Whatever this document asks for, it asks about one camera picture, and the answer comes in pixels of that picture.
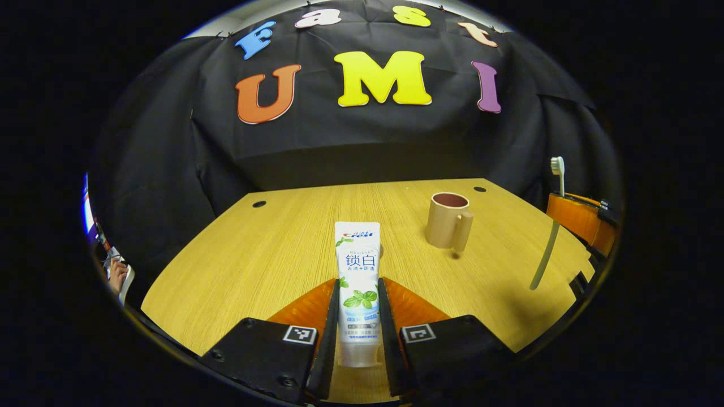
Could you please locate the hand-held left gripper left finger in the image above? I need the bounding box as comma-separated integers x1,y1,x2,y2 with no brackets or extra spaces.
199,278,341,405

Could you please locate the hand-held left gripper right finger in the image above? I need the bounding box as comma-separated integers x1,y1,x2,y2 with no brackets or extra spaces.
377,277,516,399

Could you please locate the white toothpaste tube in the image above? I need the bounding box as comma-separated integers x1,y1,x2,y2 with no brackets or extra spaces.
334,221,382,368

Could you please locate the pale green toothbrush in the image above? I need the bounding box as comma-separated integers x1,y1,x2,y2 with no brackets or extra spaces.
529,157,566,291

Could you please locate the beige cup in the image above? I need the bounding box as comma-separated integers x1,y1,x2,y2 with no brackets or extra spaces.
425,192,475,253

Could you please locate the black backdrop cloth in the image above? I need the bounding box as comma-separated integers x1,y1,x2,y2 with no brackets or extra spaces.
90,0,623,306

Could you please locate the bright monitor screen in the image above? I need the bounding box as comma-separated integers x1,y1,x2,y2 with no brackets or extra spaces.
83,172,96,238

